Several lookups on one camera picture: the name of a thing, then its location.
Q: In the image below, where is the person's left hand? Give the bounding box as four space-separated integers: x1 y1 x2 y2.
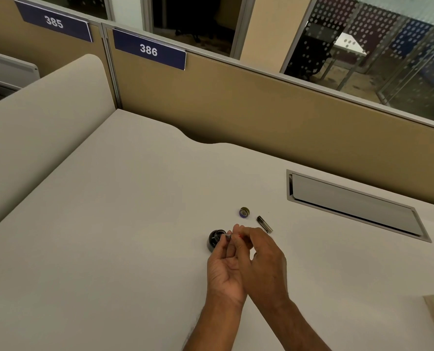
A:
206 234 247 308

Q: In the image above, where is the person's right hand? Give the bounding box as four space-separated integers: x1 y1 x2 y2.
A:
227 224 289 310

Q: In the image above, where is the person's left forearm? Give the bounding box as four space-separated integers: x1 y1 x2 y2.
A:
182 292 244 351

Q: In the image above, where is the person's right forearm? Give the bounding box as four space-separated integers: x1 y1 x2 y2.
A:
249 293 333 351

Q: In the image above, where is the black ink bottle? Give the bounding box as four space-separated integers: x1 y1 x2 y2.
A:
207 229 226 253

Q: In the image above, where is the black silver pen cap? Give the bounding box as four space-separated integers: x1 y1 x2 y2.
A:
256 216 274 234

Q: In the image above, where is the tan desk partition panel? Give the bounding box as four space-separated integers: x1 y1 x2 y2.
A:
103 22 434 209
0 0 117 106

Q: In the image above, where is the black office chair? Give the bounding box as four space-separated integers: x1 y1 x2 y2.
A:
285 21 335 81

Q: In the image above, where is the blue number sign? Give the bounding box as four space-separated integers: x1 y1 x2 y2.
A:
112 29 187 71
14 0 93 43

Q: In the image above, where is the white table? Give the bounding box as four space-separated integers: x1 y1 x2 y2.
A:
321 32 368 91

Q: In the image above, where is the beige curved side divider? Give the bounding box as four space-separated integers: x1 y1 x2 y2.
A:
0 54 116 239

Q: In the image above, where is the grey laptop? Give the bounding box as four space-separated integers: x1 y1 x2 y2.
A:
0 48 40 108

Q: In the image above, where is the grey desk cable flap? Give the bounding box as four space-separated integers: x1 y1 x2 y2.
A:
286 169 432 243

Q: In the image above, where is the dotted glass wall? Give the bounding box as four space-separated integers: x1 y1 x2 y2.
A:
280 0 434 127

